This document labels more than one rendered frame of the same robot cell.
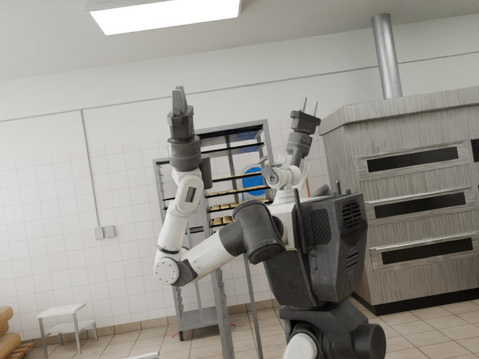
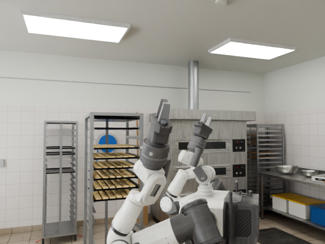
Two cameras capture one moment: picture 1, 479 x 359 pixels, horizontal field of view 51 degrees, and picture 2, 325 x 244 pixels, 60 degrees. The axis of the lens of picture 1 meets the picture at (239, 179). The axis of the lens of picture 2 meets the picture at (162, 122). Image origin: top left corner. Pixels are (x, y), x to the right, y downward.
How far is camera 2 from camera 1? 65 cm
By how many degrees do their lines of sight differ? 17
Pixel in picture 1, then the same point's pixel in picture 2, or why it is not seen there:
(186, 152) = (161, 156)
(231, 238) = (183, 230)
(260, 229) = (211, 227)
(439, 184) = (214, 161)
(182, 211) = (145, 203)
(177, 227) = (135, 214)
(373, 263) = not seen: hidden behind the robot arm
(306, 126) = (204, 133)
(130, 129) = (29, 96)
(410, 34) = (205, 74)
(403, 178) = not seen: hidden behind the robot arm
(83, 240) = not seen: outside the picture
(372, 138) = (183, 129)
